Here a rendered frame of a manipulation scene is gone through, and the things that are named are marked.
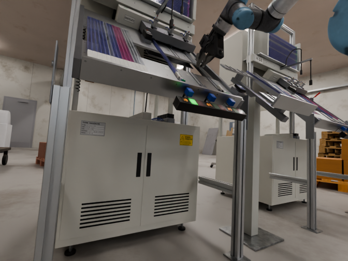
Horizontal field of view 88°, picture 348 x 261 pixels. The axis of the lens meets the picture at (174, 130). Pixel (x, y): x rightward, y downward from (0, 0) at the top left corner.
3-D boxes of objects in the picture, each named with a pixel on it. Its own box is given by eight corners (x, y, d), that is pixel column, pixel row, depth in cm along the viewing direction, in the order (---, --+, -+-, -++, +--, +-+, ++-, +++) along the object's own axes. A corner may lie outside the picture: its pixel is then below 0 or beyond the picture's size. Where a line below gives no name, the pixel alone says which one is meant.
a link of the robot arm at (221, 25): (234, 27, 86) (222, 20, 82) (228, 36, 89) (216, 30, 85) (228, 19, 90) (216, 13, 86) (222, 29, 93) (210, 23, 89)
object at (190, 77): (235, 104, 86) (240, 99, 85) (80, 69, 53) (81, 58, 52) (216, 85, 99) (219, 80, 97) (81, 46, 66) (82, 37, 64)
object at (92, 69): (234, 111, 87) (243, 98, 83) (78, 79, 54) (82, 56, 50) (232, 109, 88) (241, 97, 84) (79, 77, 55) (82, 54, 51)
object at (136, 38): (200, 73, 112) (204, 66, 110) (82, 37, 79) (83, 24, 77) (182, 53, 135) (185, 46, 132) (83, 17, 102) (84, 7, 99)
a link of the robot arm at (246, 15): (266, 13, 71) (256, 4, 78) (241, 8, 68) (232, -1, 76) (256, 34, 77) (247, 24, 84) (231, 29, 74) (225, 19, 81)
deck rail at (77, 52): (78, 79, 54) (81, 59, 51) (71, 77, 53) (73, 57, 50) (83, 17, 102) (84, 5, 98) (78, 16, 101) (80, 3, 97)
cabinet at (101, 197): (196, 231, 106) (200, 126, 111) (52, 265, 71) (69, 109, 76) (151, 199, 162) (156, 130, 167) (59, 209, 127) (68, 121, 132)
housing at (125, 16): (183, 57, 132) (191, 37, 125) (114, 32, 108) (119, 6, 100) (179, 52, 138) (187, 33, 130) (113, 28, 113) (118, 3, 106)
